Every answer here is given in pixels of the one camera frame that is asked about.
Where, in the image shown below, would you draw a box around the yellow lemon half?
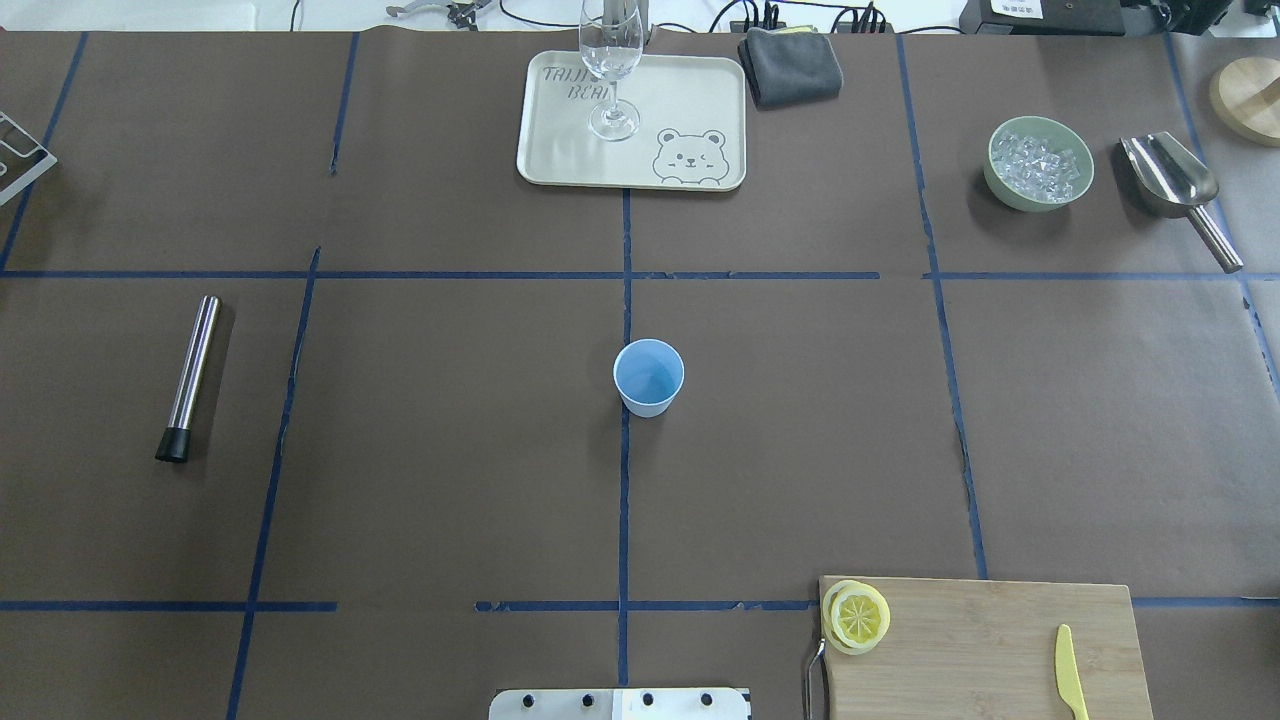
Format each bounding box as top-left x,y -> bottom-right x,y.
819,579 -> 891,656

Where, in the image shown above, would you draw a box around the light blue paper cup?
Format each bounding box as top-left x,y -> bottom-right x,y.
612,338 -> 685,419

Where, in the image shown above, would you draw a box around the beige bear tray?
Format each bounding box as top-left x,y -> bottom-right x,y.
516,51 -> 748,192

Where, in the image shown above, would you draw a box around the grey folded cloth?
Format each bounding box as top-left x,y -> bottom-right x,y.
737,28 -> 844,110

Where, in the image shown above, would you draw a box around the clear wine glass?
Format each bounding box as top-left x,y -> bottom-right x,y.
579,1 -> 645,142

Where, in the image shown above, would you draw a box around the bamboo cutting board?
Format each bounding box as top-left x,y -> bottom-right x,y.
826,577 -> 1153,719

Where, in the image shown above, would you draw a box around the green bowl of ice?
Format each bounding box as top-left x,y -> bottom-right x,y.
983,117 -> 1094,213

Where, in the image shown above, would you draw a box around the yellow plastic knife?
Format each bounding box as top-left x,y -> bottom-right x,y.
1053,623 -> 1091,720

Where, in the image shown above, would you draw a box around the steel ice scoop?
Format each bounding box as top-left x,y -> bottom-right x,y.
1119,131 -> 1244,274

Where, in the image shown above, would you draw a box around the wooden mug tree stand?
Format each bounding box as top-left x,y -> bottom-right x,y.
1210,56 -> 1279,149

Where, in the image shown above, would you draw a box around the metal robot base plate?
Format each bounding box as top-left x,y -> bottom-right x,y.
488,685 -> 753,719

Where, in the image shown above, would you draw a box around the metal tongs handle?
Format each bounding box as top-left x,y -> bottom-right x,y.
803,637 -> 827,720

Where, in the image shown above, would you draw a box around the white wire cup rack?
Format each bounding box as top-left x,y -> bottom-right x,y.
0,111 -> 58,205

